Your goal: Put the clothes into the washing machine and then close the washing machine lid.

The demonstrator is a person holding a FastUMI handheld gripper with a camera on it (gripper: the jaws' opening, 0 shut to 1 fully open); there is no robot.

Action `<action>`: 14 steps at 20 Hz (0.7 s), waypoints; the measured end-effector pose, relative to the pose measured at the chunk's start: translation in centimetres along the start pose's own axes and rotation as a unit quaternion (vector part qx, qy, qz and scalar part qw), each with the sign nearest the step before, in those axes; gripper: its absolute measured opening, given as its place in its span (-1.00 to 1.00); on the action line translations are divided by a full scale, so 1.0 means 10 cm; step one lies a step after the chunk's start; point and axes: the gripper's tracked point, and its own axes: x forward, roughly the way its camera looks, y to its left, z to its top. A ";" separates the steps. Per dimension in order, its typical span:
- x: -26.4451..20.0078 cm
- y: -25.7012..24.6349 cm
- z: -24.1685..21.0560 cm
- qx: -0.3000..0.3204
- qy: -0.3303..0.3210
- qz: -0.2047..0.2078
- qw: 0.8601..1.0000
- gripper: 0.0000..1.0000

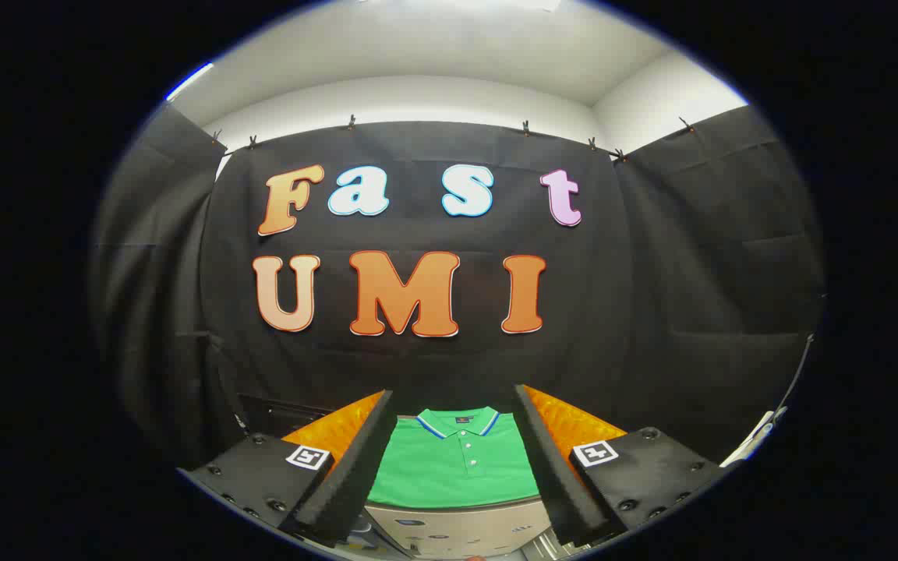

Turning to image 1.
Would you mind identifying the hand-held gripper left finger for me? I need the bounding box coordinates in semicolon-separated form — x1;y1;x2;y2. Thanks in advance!
184;390;397;546

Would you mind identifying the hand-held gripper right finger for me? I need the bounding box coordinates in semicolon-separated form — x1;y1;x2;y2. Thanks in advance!
513;383;727;548

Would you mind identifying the green polo shirt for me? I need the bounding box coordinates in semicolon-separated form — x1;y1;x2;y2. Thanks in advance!
367;407;541;509

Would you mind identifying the transparent washing machine lid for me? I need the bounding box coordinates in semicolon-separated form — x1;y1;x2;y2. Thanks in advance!
235;393;337;439

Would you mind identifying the white printed sheet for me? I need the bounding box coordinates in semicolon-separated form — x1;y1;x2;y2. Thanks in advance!
720;407;790;469

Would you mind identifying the row of black cloth clips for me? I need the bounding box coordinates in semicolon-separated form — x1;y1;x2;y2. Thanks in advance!
211;115;695;162

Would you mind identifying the thin grey cable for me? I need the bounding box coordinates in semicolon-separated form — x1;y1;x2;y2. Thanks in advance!
775;333;818;423

